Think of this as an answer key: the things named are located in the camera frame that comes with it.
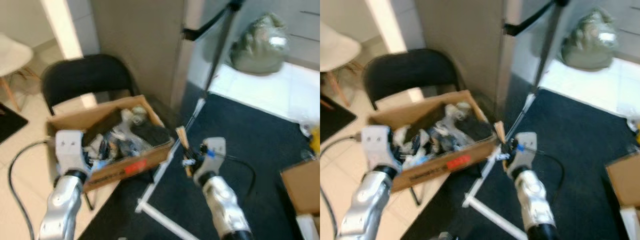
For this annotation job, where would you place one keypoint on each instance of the open cardboard trash box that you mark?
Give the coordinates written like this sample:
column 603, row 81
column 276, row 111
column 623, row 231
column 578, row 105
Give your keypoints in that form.
column 125, row 170
column 450, row 165

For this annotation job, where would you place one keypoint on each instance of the large black floor mat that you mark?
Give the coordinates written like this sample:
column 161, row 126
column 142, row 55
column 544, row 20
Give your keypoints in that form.
column 240, row 130
column 565, row 125

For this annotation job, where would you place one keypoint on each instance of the small black floor mat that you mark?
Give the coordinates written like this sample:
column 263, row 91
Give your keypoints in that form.
column 335, row 117
column 10, row 122

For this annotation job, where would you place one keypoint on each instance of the white floor frame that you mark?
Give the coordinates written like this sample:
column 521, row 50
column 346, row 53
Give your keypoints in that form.
column 165, row 170
column 487, row 185

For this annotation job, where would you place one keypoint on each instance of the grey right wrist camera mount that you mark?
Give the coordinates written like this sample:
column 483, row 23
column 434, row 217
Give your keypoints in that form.
column 210, row 155
column 522, row 150

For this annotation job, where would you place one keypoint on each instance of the yellow trash item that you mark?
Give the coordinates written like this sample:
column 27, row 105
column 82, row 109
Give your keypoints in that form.
column 635, row 130
column 315, row 140

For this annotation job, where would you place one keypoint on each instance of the grey green rubbish bag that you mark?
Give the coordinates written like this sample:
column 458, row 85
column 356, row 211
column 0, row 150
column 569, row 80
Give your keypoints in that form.
column 260, row 47
column 590, row 45

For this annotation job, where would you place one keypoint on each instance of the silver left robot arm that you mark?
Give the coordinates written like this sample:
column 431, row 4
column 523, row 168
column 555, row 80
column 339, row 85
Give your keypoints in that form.
column 370, row 200
column 62, row 200

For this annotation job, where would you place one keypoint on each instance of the white crumpled trash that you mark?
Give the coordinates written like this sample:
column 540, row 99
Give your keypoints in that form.
column 127, row 127
column 452, row 120

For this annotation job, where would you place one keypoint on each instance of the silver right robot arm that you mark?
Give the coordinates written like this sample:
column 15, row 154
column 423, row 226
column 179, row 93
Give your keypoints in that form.
column 222, row 205
column 535, row 200

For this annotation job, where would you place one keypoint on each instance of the white shell chair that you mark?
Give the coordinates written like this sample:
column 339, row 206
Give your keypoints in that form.
column 12, row 57
column 337, row 47

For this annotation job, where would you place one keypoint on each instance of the plain cardboard box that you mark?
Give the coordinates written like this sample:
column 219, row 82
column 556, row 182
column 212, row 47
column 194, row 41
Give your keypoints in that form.
column 625, row 180
column 302, row 185

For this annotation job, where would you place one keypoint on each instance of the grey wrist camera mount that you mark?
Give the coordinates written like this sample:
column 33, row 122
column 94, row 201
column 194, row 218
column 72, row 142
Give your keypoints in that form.
column 377, row 145
column 210, row 155
column 522, row 150
column 70, row 150

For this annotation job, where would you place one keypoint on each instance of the black trash piece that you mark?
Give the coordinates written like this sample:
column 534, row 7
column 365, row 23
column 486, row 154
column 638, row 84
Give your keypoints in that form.
column 150, row 134
column 477, row 129

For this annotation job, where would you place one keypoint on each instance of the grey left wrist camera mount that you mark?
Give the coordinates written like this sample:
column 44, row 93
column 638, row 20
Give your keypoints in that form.
column 377, row 145
column 70, row 150

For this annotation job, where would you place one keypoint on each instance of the black tripod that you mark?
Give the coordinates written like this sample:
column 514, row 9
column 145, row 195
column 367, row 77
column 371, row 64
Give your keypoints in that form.
column 542, row 35
column 220, row 35

